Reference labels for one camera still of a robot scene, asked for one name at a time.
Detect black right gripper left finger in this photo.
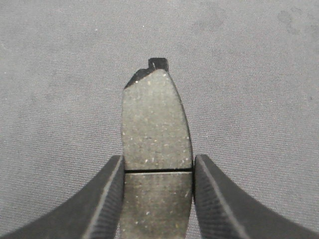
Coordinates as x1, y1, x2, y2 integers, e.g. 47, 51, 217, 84
3, 155, 125, 239

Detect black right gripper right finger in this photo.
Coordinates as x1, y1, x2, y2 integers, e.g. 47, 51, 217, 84
194, 154, 319, 239

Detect brake pad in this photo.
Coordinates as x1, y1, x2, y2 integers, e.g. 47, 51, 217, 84
120, 58, 193, 239

